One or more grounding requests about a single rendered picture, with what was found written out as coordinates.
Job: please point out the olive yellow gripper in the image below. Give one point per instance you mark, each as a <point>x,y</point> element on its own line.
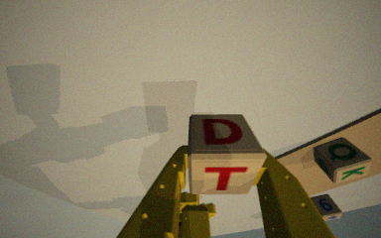
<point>287,210</point>

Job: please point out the tan flat mat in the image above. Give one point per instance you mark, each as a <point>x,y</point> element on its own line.
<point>364,133</point>

